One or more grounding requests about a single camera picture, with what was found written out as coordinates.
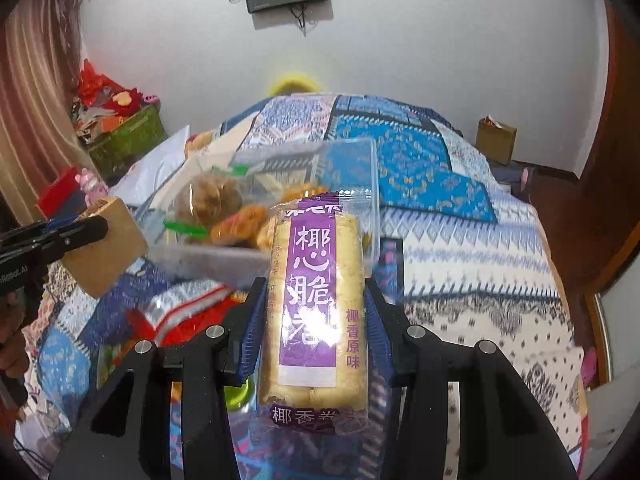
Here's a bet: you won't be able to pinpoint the green edged cracker bag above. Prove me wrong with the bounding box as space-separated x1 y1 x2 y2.
163 166 248 240

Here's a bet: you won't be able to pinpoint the brown cardboard box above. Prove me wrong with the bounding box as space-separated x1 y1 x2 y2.
475 116 518 166

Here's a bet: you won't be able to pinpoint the clear bag fried crackers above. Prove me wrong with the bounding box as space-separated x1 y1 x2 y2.
209 204 269 247

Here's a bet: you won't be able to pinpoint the patchwork patterned bedspread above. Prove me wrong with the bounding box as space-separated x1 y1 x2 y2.
15 94 587 462

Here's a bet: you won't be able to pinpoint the brown square cake snack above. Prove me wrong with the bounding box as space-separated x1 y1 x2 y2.
62 196 148 298

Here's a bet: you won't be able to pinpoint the green storage box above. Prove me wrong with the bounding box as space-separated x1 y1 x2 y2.
87 104 168 183

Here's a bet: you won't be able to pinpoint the striped red curtain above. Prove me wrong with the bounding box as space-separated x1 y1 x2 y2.
1 0 93 224

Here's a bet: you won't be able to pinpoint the white pillow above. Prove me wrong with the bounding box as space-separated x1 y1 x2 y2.
108 125 191 207

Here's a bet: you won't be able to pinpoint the pink toy figure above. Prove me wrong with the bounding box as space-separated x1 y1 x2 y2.
75 168 108 207

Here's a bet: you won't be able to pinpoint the person left hand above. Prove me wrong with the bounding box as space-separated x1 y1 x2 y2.
0 292 29 378

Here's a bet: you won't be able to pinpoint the clear plastic storage bin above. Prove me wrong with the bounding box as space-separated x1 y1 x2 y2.
143 138 380 289

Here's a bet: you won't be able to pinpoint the green jelly cup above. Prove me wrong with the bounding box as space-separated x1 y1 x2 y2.
224 377 254 412

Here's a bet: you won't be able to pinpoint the red barcode snack bag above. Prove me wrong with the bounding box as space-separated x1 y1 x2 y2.
126 278 247 347

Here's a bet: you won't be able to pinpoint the red box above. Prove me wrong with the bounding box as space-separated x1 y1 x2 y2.
36 167 79 219

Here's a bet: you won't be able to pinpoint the round biscuit stack pack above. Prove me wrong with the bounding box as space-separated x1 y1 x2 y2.
280 182 329 203

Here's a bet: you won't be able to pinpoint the purple coconut roll pack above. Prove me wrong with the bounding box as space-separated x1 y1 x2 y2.
258 192 369 434

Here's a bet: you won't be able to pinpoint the yellow curved bed rail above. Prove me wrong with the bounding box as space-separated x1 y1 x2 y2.
269 73 321 96

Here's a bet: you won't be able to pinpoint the brown wooden door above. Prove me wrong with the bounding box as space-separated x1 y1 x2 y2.
574 0 640 291

